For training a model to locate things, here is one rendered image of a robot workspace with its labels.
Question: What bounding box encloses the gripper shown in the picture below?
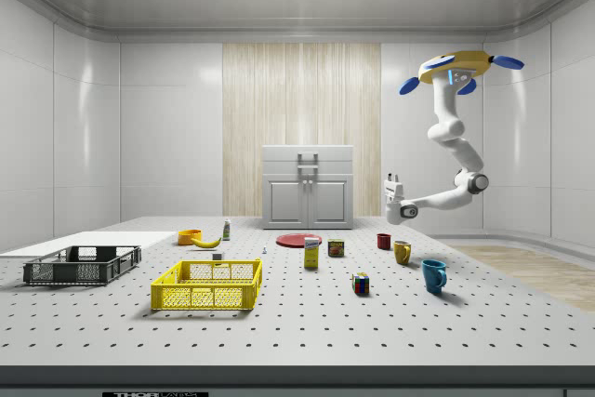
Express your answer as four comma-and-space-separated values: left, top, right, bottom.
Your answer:
383, 172, 404, 204

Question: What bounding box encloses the yellow mug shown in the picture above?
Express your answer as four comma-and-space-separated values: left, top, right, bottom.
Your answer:
392, 240, 413, 266

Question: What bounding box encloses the white cabinet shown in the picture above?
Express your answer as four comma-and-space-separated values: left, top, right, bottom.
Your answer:
261, 144, 355, 231

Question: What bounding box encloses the blue mug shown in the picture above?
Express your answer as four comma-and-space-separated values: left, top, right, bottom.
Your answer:
420, 258, 449, 296

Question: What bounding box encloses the puzzle cube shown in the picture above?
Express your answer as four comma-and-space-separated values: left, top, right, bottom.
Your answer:
350, 271, 372, 297

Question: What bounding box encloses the yellow and white box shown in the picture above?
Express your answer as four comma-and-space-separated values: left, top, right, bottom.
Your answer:
303, 236, 322, 271

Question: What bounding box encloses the red plate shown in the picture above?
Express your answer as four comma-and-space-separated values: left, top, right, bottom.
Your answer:
275, 232, 324, 249

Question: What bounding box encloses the yellow basket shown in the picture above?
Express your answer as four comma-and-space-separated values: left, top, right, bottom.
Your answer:
150, 258, 264, 311

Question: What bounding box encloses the white board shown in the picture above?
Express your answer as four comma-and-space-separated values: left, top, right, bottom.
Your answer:
0, 231, 179, 259

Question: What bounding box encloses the dark grey basket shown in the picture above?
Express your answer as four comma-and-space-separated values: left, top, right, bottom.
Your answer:
22, 245, 143, 286

